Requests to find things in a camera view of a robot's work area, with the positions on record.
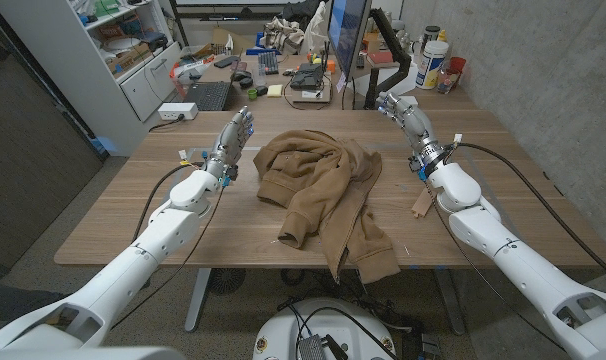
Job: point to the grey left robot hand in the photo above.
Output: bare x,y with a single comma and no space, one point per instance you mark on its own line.
230,142

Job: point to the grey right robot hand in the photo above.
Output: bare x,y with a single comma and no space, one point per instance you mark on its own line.
415,127

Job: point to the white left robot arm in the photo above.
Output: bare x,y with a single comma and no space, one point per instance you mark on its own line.
138,260

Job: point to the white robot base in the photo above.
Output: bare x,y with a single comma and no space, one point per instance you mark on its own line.
283,330

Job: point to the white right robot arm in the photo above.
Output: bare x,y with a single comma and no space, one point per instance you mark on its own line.
518,260

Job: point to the brown jacket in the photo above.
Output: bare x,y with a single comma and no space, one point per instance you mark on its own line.
323,190

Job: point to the small white box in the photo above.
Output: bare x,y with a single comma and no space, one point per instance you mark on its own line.
414,99

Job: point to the black keyboard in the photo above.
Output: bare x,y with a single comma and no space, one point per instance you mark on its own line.
268,63
209,96

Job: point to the small green cup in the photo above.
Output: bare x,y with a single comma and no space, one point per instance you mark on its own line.
252,94

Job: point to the white power strip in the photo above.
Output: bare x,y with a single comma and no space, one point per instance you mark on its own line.
177,111

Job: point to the white wipes canister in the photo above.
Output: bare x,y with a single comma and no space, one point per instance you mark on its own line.
430,65

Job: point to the yellow sticky note pad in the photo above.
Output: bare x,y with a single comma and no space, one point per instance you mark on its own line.
275,90

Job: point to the red cup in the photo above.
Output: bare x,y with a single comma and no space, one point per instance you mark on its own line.
458,65

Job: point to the small wood scrap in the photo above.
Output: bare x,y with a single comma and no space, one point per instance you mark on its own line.
422,204

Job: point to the paper note on monitor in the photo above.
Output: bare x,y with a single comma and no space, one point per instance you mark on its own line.
341,82

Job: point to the black lidded bottle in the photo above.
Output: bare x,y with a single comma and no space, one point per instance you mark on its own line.
431,33

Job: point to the black router with antennas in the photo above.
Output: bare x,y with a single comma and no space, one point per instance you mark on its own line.
307,77

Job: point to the computer monitor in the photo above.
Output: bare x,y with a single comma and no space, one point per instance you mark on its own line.
347,30

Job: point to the plaid cloth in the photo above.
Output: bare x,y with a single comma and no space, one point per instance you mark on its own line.
283,35

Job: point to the black floor fan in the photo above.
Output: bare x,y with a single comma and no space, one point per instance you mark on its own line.
226,280

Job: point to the grey table leg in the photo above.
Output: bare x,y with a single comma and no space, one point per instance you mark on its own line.
449,300
197,300

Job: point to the white shelf cabinet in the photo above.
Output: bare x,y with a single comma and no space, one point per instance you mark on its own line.
83,75

